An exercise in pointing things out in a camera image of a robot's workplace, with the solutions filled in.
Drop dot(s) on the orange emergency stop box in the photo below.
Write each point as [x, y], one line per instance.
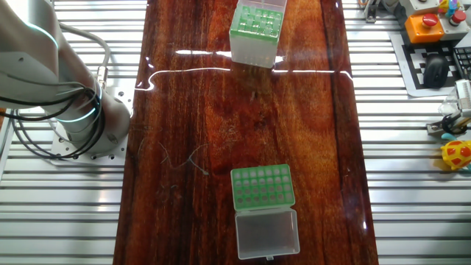
[419, 33]

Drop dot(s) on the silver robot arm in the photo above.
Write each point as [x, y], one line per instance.
[114, 121]

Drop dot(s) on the black keyboard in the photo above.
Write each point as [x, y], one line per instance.
[464, 62]

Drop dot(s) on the grey control button box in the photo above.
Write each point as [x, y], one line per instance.
[419, 7]

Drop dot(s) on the grey emergency stop box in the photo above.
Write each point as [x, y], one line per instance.
[452, 31]

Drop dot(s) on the green clear pipette tip box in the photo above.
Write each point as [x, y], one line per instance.
[254, 51]
[263, 187]

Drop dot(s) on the black computer mouse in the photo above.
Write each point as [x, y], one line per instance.
[436, 71]

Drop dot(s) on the yellow orange turtle toy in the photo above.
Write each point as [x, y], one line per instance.
[458, 154]

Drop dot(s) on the glossy brown wooden board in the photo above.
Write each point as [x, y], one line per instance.
[206, 121]

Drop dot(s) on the small silver metal bracket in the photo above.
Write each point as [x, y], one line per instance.
[434, 127]

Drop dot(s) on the small colourful plastic toy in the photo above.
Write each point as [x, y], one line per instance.
[447, 6]

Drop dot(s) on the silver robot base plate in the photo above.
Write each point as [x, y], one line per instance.
[123, 99]

